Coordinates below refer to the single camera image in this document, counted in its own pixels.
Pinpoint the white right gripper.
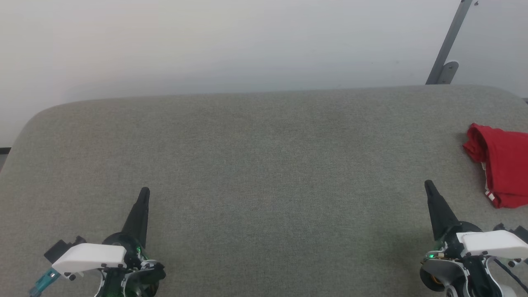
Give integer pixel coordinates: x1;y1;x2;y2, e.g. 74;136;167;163
424;179;528;259

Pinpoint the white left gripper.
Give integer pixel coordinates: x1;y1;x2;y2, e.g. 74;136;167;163
52;187;151;279

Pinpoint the red and white jersey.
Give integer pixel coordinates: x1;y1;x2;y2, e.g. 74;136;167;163
462;123;528;209

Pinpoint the grey fabric sofa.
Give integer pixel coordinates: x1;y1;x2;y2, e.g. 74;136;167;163
0;85;528;297

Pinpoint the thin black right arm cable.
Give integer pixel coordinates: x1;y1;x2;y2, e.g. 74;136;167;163
491;258;528;291

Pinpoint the teal plug left camera cable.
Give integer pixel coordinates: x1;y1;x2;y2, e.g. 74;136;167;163
29;268;62;297

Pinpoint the round post base plate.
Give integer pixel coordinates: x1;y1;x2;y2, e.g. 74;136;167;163
439;61;459;85

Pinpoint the grey metal post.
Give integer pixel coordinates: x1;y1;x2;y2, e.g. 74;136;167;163
425;0;474;85

